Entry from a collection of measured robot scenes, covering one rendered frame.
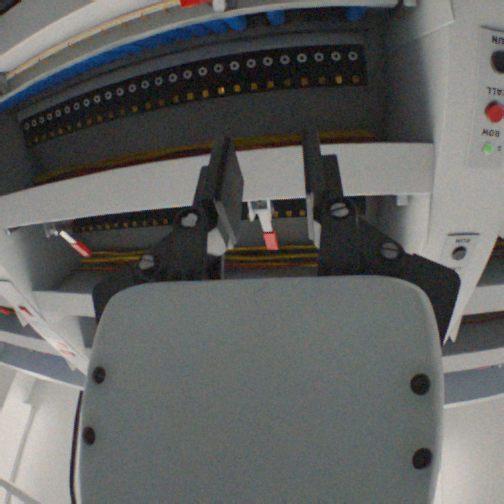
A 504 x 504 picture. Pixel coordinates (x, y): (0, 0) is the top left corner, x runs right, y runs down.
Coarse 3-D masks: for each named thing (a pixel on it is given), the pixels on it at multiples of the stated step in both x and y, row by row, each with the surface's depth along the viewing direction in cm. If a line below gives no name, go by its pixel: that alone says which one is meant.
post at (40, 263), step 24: (0, 144) 41; (24, 144) 47; (0, 168) 42; (24, 168) 48; (0, 192) 42; (24, 240) 48; (48, 240) 55; (0, 264) 43; (24, 264) 48; (48, 264) 55; (72, 264) 62; (24, 288) 48; (48, 288) 54; (72, 336) 60; (72, 360) 67
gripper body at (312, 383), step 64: (128, 320) 9; (192, 320) 8; (256, 320) 8; (320, 320) 8; (384, 320) 7; (128, 384) 7; (192, 384) 7; (256, 384) 7; (320, 384) 7; (384, 384) 6; (128, 448) 6; (192, 448) 6; (256, 448) 6; (320, 448) 6; (384, 448) 6
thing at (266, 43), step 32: (32, 0) 16; (64, 0) 17; (96, 0) 17; (128, 0) 18; (160, 0) 20; (416, 0) 18; (448, 0) 13; (0, 32) 18; (32, 32) 18; (64, 32) 21; (352, 32) 30; (416, 32) 21; (0, 64) 21; (160, 64) 36; (64, 96) 39; (0, 128) 40
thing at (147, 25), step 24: (240, 0) 20; (264, 0) 20; (288, 0) 20; (312, 0) 19; (336, 0) 19; (360, 0) 19; (384, 0) 18; (120, 24) 21; (144, 24) 22; (168, 24) 22; (192, 24) 23; (72, 48) 23; (96, 48) 23; (24, 72) 25; (48, 72) 25
